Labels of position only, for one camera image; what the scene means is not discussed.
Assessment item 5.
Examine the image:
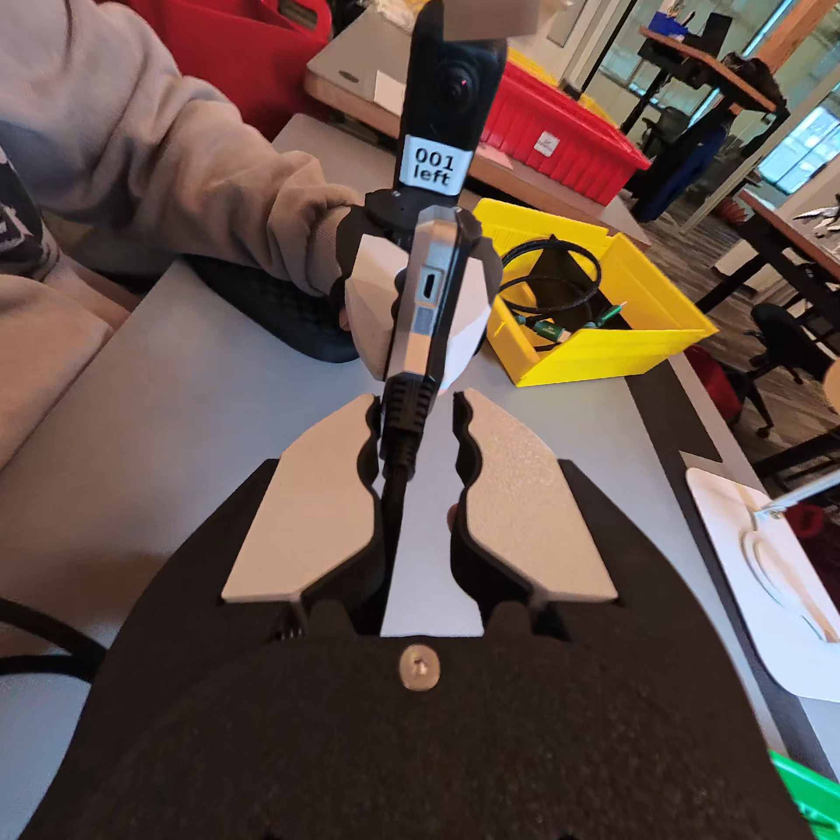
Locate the green plastic bin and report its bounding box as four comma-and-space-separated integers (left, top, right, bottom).
766, 750, 840, 840

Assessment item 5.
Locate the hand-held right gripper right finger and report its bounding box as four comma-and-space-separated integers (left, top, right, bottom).
451, 388, 620, 605

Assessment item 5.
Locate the white stand base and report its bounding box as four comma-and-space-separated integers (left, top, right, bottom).
684, 466, 840, 704

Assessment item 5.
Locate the person's torso in hoodie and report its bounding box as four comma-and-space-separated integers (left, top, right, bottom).
0, 144, 132, 470

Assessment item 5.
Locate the yellow plastic bin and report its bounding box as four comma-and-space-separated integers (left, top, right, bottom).
472, 199, 719, 388

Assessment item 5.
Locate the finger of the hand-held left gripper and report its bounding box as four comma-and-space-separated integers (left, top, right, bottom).
344, 234, 412, 383
436, 256, 494, 392

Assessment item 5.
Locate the black bin divider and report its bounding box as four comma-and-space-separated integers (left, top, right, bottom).
530, 251, 603, 311

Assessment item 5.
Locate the wooden desk with black legs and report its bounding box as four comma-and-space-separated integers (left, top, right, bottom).
619, 26, 791, 139

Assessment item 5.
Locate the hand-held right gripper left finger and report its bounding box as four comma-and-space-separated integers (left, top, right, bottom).
221, 394, 385, 606

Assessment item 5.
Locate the black office chair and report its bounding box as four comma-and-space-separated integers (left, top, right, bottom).
727, 302, 837, 439

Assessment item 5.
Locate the black mesh cushion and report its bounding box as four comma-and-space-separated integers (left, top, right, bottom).
185, 255, 360, 364

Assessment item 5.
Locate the grey tape strip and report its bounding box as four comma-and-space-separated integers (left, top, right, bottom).
625, 357, 724, 465

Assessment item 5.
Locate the wooden post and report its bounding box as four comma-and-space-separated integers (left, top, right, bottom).
755, 0, 840, 74

